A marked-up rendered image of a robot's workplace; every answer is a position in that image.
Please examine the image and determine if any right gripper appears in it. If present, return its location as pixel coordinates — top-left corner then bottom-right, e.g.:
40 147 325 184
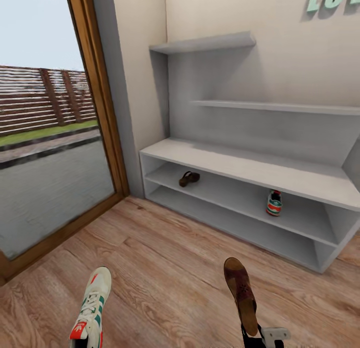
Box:
241 324 284 348

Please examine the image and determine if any sandal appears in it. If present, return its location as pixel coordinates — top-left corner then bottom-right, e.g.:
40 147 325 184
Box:
223 257 259 337
179 172 200 187

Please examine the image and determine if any gym shoe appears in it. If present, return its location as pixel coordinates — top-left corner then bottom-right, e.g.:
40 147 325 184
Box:
266 189 283 216
69 266 112 348

